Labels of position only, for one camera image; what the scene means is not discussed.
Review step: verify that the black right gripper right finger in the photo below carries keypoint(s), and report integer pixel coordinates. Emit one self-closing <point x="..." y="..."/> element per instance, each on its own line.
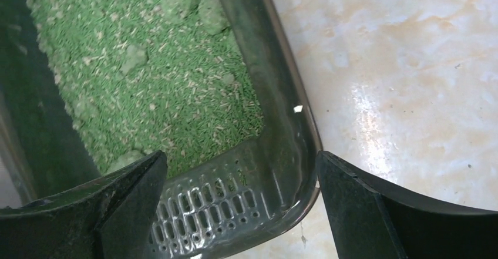
<point x="373" y="218"/>

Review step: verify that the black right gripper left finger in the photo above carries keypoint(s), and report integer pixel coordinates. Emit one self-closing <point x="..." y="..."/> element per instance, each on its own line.
<point x="108" y="217"/>

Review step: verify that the dark grey litter box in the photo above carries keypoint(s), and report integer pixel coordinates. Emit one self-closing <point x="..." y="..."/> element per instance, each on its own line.
<point x="234" y="201"/>

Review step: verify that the green cat litter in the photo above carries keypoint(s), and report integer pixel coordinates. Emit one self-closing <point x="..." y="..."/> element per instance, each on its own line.
<point x="143" y="75"/>

